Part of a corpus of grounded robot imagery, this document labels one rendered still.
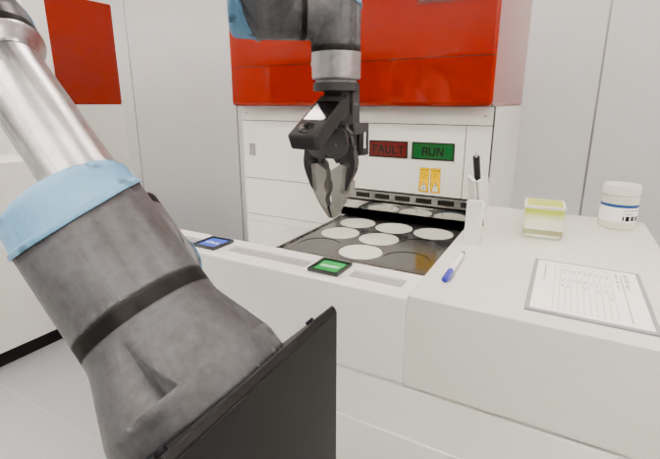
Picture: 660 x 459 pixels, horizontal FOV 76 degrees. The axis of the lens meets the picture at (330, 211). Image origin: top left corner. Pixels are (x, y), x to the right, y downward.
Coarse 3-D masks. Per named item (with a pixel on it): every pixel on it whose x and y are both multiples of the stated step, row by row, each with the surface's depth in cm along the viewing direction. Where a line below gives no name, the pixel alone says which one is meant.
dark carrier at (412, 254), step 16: (336, 224) 119; (416, 224) 119; (304, 240) 105; (320, 240) 105; (336, 240) 105; (352, 240) 105; (400, 240) 105; (416, 240) 105; (432, 240) 105; (448, 240) 105; (336, 256) 94; (384, 256) 94; (400, 256) 94; (416, 256) 94; (432, 256) 94; (416, 272) 85
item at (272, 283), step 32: (224, 256) 77; (256, 256) 78; (288, 256) 77; (224, 288) 78; (256, 288) 74; (288, 288) 70; (320, 288) 67; (352, 288) 64; (384, 288) 63; (288, 320) 72; (352, 320) 65; (384, 320) 63; (352, 352) 67; (384, 352) 64
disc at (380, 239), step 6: (366, 234) 110; (372, 234) 110; (378, 234) 110; (384, 234) 110; (360, 240) 105; (366, 240) 105; (372, 240) 105; (378, 240) 105; (384, 240) 105; (390, 240) 105; (396, 240) 105
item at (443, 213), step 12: (348, 204) 132; (360, 204) 129; (372, 204) 128; (384, 204) 126; (396, 204) 124; (408, 204) 123; (336, 216) 135; (432, 216) 119; (444, 216) 118; (456, 216) 116
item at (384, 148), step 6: (372, 144) 124; (378, 144) 123; (384, 144) 123; (390, 144) 122; (396, 144) 121; (402, 144) 120; (372, 150) 125; (378, 150) 124; (384, 150) 123; (390, 150) 122; (396, 150) 121; (402, 150) 120; (402, 156) 121
